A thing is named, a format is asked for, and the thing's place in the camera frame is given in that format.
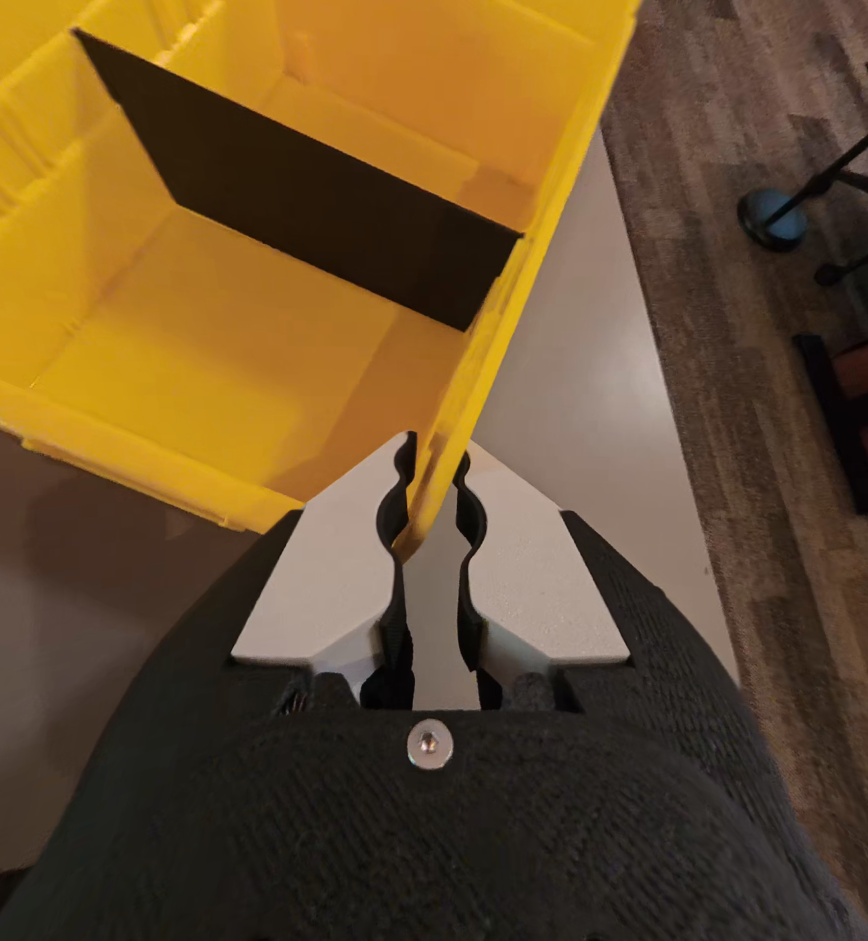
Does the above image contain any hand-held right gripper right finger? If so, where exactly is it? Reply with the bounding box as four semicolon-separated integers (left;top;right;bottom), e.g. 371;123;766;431
452;441;633;712

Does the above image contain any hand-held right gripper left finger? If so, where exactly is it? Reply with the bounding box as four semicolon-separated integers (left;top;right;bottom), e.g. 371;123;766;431
231;430;420;712

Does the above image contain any large yellow plastic bin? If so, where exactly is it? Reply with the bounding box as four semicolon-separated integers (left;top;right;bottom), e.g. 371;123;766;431
0;0;644;554

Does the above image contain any dark wooden furniture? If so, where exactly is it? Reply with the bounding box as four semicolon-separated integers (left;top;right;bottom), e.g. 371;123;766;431
793;331;868;516

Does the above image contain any black bin divider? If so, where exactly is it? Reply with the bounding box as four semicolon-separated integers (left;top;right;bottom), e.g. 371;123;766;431
74;29;525;332

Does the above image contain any black tripod stand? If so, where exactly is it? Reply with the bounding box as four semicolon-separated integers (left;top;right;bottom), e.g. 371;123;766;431
737;103;868;289

